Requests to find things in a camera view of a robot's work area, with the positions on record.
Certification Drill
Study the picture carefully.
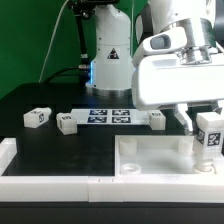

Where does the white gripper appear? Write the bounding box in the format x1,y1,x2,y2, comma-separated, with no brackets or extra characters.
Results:
132,54,224,135

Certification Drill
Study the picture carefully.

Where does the white square tabletop part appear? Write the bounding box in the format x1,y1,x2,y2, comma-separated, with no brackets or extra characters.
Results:
115,135,224,176

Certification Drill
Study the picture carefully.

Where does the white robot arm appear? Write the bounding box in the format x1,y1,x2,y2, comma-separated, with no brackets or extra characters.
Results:
86,0,224,134

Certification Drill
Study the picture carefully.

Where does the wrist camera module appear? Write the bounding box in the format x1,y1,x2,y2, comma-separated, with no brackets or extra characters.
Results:
132,27,187,66

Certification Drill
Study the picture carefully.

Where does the white marker base plate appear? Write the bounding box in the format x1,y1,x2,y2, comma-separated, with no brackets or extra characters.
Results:
71,109,149,125

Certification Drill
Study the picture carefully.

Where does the black cable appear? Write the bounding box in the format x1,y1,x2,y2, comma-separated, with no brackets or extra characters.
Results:
43,65,92,84

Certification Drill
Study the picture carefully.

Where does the white cable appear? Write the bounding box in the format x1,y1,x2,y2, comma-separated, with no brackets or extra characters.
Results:
38,3,68,84

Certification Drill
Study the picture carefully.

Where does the white U-shaped fence frame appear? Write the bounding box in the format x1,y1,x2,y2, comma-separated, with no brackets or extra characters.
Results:
0,138,224,203

